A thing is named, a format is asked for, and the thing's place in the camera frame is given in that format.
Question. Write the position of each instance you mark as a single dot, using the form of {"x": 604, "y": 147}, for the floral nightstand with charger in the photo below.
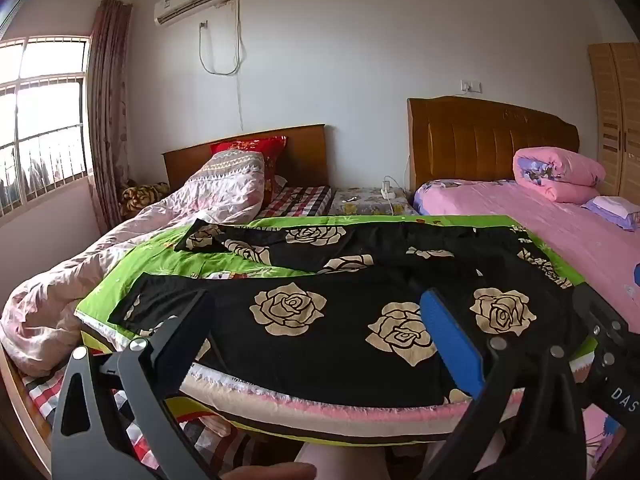
{"x": 360, "y": 205}

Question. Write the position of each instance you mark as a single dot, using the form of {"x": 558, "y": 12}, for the person's left hand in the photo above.
{"x": 270, "y": 472}

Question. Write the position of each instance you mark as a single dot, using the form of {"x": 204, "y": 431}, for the brown wooden headboard right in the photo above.
{"x": 475, "y": 145}

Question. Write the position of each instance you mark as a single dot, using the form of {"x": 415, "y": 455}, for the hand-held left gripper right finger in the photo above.
{"x": 450, "y": 340}

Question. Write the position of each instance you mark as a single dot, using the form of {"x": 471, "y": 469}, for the pink bed sheet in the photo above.
{"x": 550, "y": 240}

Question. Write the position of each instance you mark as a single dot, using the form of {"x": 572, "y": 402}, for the folded pink quilt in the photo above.
{"x": 565, "y": 170}

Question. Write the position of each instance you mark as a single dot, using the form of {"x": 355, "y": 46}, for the light wooden wardrobe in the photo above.
{"x": 615, "y": 110}

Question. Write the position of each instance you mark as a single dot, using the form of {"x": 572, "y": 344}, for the plaid bed sheet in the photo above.
{"x": 300, "y": 200}

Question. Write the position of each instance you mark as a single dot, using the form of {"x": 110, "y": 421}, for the green printed blanket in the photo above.
{"x": 165, "y": 255}

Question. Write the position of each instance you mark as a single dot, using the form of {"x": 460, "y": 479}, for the pink patterned curtain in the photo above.
{"x": 107, "y": 110}

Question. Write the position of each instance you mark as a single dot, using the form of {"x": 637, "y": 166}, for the pale pink crumpled quilt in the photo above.
{"x": 100, "y": 240}

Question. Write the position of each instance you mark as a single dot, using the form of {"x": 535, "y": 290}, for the plain wooden headboard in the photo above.
{"x": 305, "y": 155}

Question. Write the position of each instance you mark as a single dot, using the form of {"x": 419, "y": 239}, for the white wall socket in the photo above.
{"x": 472, "y": 86}

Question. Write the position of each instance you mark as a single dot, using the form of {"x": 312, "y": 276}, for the white power strip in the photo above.
{"x": 387, "y": 191}

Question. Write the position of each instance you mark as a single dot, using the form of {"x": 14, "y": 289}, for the purple pillow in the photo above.
{"x": 615, "y": 207}

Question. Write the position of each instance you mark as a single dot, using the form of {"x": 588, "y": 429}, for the black rose print pants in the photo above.
{"x": 340, "y": 340}

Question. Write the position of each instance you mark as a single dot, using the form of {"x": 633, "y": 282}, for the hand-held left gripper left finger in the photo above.
{"x": 185, "y": 330}

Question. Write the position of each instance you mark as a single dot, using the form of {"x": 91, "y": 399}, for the red embroidered pillow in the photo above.
{"x": 250, "y": 146}

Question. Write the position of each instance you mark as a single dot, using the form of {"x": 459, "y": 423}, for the barred window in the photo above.
{"x": 45, "y": 110}

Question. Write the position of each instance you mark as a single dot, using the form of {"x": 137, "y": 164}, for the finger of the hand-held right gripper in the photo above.
{"x": 597, "y": 317}

